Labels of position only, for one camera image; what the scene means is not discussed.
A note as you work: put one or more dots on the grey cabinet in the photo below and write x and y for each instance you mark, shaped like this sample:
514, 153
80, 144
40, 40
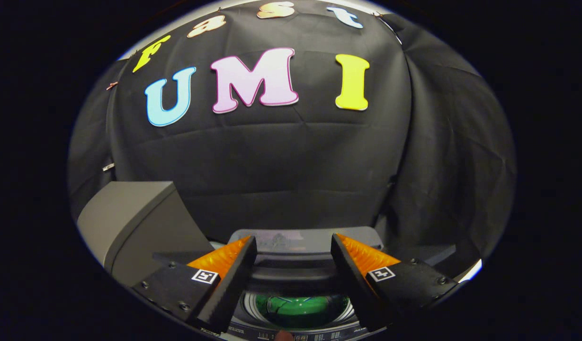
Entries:
129, 222

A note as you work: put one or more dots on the dark transparent washing machine lid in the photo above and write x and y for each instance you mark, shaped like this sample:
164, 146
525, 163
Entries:
295, 272

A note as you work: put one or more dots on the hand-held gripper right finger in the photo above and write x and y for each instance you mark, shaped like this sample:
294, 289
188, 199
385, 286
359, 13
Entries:
354, 284

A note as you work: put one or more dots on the black backdrop cloth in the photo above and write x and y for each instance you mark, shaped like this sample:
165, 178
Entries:
272, 166

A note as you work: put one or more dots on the copper clip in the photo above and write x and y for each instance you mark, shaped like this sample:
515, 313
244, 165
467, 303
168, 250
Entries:
111, 85

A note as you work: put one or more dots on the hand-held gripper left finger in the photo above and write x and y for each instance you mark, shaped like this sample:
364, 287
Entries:
234, 284

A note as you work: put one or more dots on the green polo shirt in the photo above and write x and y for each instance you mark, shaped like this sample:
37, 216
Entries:
300, 310

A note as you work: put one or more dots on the grey washing machine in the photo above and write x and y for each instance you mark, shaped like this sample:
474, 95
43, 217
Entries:
248, 331

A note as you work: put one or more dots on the silver clip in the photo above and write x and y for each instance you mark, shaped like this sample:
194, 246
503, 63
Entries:
108, 166

